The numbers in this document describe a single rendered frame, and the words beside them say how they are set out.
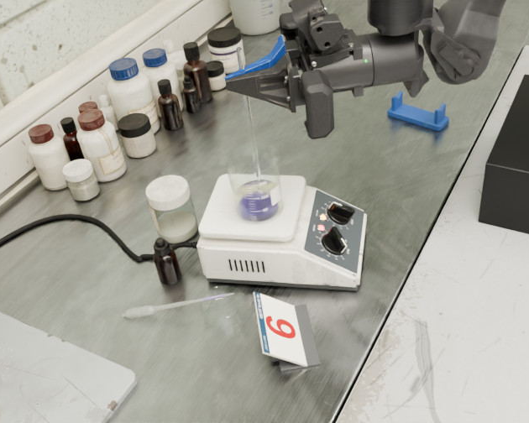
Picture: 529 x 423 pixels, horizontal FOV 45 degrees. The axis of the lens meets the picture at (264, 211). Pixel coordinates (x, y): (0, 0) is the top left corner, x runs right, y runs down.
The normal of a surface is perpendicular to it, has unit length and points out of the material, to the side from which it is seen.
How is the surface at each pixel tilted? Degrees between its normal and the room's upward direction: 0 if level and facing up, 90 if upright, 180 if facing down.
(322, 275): 90
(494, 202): 90
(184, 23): 90
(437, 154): 0
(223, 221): 0
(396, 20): 94
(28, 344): 0
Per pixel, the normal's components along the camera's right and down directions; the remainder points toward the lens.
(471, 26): 0.17, 0.25
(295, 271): -0.19, 0.65
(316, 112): 0.12, 0.63
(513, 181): -0.48, 0.61
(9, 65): 0.87, 0.24
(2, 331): -0.11, -0.76
